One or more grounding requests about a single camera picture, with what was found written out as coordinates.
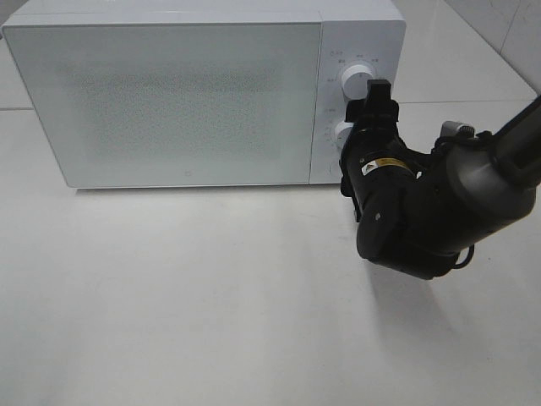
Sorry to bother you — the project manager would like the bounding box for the white microwave oven body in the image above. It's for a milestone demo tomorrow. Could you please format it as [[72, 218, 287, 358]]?
[[2, 1, 406, 184]]

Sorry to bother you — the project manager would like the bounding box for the white microwave door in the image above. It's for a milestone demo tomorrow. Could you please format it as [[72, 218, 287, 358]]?
[[5, 24, 320, 189]]

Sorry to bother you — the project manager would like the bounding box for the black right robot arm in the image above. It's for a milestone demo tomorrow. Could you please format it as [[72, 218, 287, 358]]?
[[339, 80, 540, 280]]

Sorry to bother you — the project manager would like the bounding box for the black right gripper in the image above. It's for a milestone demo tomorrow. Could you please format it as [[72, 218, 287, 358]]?
[[339, 80, 414, 220]]

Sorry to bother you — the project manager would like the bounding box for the white microwave knob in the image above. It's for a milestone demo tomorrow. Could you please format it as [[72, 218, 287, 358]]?
[[334, 122, 353, 149], [341, 62, 375, 100]]

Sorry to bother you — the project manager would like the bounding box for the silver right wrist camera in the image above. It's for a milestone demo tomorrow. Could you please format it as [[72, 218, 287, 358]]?
[[440, 120, 475, 139]]

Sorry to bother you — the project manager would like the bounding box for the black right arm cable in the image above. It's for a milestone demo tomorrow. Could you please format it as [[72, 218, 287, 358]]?
[[447, 243, 477, 270]]

